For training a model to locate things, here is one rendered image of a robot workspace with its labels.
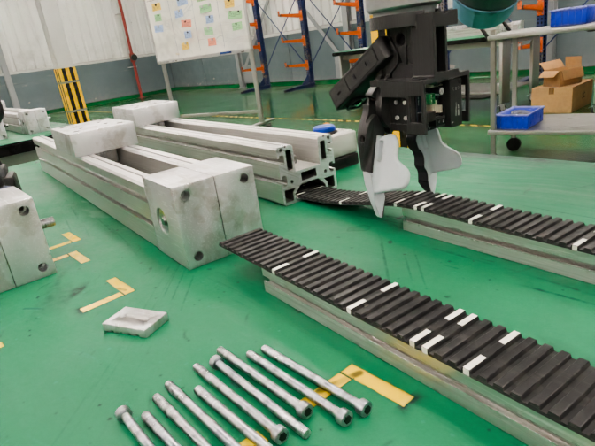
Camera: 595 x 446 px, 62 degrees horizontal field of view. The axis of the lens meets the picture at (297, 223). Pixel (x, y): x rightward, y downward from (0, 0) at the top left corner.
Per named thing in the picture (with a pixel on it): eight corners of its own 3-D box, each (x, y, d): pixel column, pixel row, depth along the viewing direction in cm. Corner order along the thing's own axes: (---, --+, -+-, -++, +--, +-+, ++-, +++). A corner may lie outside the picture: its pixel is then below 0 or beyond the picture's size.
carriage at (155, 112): (183, 128, 120) (177, 100, 118) (139, 139, 114) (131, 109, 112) (158, 126, 132) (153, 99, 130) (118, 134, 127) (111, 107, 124)
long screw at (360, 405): (374, 411, 31) (372, 398, 30) (363, 421, 30) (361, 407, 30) (270, 350, 39) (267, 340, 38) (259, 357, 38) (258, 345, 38)
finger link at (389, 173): (392, 225, 51) (408, 134, 50) (353, 213, 56) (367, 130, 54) (413, 226, 53) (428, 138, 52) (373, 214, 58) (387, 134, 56)
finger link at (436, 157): (462, 203, 57) (442, 134, 53) (421, 195, 62) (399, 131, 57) (477, 188, 58) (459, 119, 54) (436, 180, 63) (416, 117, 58)
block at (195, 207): (282, 234, 61) (270, 159, 58) (189, 270, 55) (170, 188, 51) (244, 219, 68) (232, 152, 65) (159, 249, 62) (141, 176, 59)
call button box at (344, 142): (359, 163, 89) (356, 128, 87) (317, 177, 84) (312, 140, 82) (331, 158, 96) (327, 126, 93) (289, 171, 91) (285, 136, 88)
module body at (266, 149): (337, 188, 77) (331, 133, 74) (284, 206, 72) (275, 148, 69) (152, 145, 140) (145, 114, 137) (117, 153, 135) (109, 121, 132)
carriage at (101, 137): (142, 158, 90) (133, 120, 88) (80, 173, 85) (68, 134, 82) (116, 150, 103) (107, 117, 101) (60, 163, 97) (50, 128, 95)
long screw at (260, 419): (290, 439, 30) (288, 425, 29) (277, 449, 29) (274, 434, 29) (203, 369, 38) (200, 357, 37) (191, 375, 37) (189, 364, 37)
